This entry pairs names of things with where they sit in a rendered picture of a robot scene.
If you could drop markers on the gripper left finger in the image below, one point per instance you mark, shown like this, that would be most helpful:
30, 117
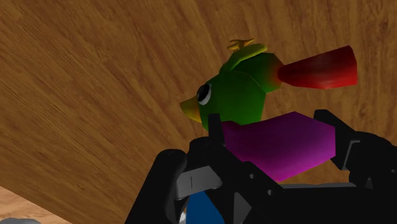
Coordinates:
217, 164

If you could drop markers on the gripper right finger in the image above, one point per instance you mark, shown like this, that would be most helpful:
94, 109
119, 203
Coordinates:
369, 155

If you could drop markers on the green toy parrot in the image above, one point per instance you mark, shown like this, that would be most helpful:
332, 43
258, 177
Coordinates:
238, 93

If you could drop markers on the brown wooden table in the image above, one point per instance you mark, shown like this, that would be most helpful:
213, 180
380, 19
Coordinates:
93, 93

